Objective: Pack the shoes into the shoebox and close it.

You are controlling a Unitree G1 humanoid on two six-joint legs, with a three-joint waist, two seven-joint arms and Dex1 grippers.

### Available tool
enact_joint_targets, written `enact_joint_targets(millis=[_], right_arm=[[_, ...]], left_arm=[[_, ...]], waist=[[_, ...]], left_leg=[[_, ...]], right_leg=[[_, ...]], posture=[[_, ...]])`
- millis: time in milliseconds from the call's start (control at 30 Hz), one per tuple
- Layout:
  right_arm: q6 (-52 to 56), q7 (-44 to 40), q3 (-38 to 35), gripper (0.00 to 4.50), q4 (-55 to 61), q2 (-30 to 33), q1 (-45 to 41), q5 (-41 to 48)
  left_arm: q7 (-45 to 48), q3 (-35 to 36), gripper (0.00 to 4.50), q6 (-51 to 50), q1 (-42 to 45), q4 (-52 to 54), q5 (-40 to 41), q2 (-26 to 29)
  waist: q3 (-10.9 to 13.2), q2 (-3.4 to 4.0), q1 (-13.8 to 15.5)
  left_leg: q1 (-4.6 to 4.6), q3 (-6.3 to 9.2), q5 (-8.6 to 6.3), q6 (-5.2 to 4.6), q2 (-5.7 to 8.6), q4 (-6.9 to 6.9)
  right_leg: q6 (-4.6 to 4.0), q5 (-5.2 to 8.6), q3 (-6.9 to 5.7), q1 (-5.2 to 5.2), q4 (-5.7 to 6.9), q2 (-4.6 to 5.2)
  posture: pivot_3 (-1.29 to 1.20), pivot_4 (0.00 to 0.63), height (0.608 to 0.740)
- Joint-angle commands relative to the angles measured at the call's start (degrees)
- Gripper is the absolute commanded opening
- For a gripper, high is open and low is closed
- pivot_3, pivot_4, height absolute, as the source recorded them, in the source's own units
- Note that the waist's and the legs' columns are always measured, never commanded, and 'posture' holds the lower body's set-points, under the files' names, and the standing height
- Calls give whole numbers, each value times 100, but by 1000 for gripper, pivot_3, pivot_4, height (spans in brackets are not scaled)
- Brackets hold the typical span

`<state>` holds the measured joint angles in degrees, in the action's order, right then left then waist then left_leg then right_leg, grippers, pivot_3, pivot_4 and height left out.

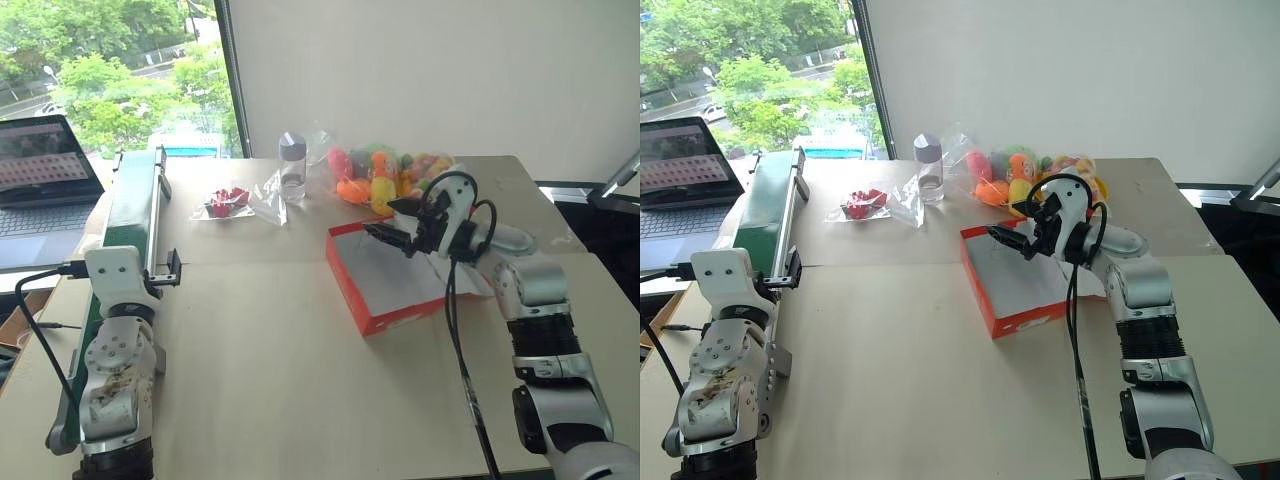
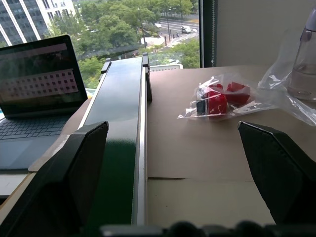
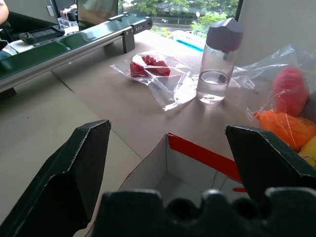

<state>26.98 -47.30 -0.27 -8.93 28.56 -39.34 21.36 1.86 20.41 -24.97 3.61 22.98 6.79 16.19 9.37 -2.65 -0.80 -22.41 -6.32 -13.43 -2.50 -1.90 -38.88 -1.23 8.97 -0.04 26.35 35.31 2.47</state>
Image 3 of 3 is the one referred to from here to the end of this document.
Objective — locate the clear plastic bag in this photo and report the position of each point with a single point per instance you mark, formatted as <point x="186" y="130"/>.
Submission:
<point x="170" y="86"/>

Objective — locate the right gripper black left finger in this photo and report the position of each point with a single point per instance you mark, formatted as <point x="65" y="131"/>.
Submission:
<point x="61" y="177"/>

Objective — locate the red toy bricks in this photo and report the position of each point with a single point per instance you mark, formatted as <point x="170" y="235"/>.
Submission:
<point x="153" y="67"/>

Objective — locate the clear bag of plush toys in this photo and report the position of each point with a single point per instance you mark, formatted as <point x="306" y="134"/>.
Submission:
<point x="266" y="69"/>

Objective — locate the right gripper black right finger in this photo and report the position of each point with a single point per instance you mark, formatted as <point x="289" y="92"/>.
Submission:
<point x="269" y="163"/>

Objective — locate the yellow plush toy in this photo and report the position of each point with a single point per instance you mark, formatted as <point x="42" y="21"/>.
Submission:
<point x="309" y="150"/>

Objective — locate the green conveyor belt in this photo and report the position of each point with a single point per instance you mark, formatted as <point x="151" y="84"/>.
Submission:
<point x="61" y="47"/>

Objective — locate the orange plush toy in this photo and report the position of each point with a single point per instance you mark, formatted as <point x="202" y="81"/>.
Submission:
<point x="284" y="126"/>

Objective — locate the white basket with blue content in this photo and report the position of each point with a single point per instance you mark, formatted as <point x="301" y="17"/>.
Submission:
<point x="190" y="39"/>

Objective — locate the clear bottle with grey cap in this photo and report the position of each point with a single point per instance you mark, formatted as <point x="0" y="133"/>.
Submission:
<point x="217" y="74"/>

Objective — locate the pink plush toy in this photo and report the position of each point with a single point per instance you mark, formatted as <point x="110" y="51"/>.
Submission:
<point x="290" y="89"/>

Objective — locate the white plastic crate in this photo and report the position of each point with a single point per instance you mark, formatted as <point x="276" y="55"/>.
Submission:
<point x="67" y="23"/>

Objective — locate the bystander person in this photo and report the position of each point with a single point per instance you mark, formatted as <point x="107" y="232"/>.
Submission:
<point x="3" y="11"/>

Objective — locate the black handheld controller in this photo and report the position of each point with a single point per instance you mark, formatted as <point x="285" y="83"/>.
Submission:
<point x="42" y="34"/>

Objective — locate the red shoe box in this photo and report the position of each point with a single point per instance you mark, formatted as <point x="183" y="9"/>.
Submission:
<point x="187" y="163"/>

